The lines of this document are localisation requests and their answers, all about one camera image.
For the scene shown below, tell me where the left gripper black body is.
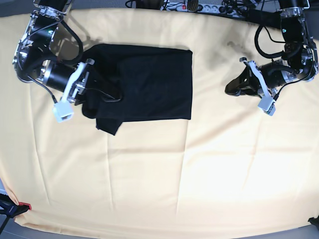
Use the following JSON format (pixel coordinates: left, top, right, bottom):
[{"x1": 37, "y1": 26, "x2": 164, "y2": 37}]
[{"x1": 258, "y1": 62, "x2": 303, "y2": 96}]

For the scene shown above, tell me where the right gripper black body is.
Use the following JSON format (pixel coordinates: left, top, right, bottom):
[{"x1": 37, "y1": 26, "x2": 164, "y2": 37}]
[{"x1": 37, "y1": 62, "x2": 82, "y2": 104}]

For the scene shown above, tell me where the black T-shirt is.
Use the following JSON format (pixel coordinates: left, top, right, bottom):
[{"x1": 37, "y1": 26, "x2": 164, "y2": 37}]
[{"x1": 82, "y1": 44, "x2": 193, "y2": 135}]

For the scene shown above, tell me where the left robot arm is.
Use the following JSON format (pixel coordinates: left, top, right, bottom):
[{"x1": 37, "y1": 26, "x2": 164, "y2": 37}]
[{"x1": 225, "y1": 0, "x2": 319, "y2": 103}]

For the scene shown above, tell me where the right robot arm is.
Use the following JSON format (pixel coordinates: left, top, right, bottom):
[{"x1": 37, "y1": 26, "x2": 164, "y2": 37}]
[{"x1": 12, "y1": 0, "x2": 123, "y2": 104}]

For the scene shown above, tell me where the black box on back table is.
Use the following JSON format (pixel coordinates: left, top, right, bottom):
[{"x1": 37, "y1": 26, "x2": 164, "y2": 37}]
[{"x1": 245, "y1": 9, "x2": 281, "y2": 29}]

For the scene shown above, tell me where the white power strip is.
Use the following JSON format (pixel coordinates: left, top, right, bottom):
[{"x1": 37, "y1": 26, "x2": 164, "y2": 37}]
[{"x1": 160, "y1": 0, "x2": 248, "y2": 17}]

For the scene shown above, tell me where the yellow tablecloth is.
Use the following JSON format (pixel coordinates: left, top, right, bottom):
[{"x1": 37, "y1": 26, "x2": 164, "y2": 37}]
[{"x1": 0, "y1": 8, "x2": 319, "y2": 239}]

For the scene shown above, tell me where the red and black clamp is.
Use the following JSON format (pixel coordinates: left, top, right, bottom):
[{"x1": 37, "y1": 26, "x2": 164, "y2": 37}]
[{"x1": 0, "y1": 194, "x2": 32, "y2": 219}]

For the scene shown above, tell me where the black clamp at right corner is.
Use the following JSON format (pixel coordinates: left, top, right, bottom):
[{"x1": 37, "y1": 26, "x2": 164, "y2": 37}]
[{"x1": 308, "y1": 217, "x2": 319, "y2": 229}]

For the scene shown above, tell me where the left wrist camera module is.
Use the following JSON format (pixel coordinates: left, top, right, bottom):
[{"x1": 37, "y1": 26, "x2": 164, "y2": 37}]
[{"x1": 258, "y1": 96, "x2": 276, "y2": 116}]

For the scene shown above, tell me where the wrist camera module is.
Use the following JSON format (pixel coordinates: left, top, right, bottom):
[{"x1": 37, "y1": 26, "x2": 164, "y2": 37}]
[
  {"x1": 258, "y1": 96, "x2": 276, "y2": 116},
  {"x1": 52, "y1": 101, "x2": 74, "y2": 122}
]

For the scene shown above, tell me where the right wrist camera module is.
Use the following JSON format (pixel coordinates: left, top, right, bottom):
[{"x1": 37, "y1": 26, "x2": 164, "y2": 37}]
[{"x1": 52, "y1": 101, "x2": 74, "y2": 122}]

